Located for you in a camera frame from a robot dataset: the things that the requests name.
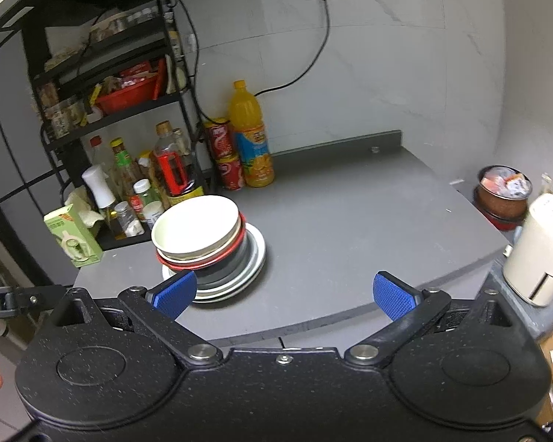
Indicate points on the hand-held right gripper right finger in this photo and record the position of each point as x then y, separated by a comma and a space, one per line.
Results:
394, 297

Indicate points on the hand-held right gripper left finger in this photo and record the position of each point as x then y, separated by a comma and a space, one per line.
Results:
175, 292

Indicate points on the white ceramic bowl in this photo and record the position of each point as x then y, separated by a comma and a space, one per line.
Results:
198, 261
193, 223

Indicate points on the red and black bowl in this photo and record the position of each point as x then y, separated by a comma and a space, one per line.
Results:
230, 262

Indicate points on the white plate with blue print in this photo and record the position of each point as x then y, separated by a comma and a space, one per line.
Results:
259, 258

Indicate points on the green tissue box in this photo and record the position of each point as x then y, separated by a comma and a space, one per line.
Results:
71, 239

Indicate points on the white cap jar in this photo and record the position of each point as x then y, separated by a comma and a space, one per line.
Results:
152, 214

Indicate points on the clear spice jar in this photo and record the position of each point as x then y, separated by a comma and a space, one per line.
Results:
129, 223

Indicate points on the red pot stand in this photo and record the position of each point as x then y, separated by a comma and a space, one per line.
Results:
502, 225

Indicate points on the brown sauce bottle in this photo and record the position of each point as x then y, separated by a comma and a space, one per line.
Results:
146, 165

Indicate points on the brown pot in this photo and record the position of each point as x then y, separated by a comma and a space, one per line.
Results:
497, 205

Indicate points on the yellow cap sauce bottle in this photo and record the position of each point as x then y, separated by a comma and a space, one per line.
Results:
121, 161

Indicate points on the white air fryer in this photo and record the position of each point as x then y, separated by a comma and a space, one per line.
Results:
539, 248

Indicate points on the sauce packets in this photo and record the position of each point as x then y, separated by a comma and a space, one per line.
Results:
504, 179

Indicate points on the red cap clear bottle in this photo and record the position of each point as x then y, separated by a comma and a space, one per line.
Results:
96, 147

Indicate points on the black metal rack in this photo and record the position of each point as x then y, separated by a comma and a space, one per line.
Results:
73, 135

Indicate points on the glass jars on shelf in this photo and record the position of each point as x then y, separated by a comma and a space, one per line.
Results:
60, 117

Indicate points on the orange juice bottle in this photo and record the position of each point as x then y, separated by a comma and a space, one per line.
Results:
246, 115

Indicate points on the red plastic basket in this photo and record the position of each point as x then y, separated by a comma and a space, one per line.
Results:
124, 96

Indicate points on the row of small jars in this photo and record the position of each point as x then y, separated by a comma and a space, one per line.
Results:
133, 18

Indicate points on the white wall hook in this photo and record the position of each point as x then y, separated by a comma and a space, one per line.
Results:
546, 184

